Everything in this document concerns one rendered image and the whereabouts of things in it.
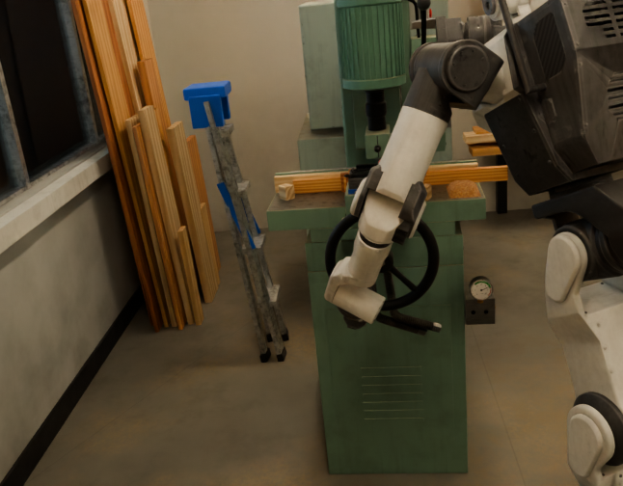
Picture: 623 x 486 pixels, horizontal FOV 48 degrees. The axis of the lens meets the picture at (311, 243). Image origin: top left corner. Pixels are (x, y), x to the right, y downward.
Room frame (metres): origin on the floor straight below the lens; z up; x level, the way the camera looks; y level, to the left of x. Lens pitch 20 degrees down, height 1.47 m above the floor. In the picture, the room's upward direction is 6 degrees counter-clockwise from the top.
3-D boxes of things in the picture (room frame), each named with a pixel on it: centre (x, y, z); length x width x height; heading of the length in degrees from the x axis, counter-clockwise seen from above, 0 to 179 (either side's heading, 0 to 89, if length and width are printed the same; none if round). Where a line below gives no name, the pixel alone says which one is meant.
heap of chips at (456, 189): (1.85, -0.44, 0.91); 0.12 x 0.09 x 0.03; 172
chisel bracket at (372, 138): (1.98, -0.23, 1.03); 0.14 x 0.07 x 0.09; 172
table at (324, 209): (1.86, -0.19, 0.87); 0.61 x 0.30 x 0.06; 82
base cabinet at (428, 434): (2.08, -0.24, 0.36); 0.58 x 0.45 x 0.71; 172
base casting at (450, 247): (2.09, -0.24, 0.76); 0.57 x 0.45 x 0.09; 172
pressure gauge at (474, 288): (1.72, -0.45, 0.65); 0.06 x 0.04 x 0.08; 82
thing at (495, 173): (1.96, -0.27, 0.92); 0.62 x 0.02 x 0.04; 82
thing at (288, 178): (1.99, -0.21, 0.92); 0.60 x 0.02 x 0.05; 82
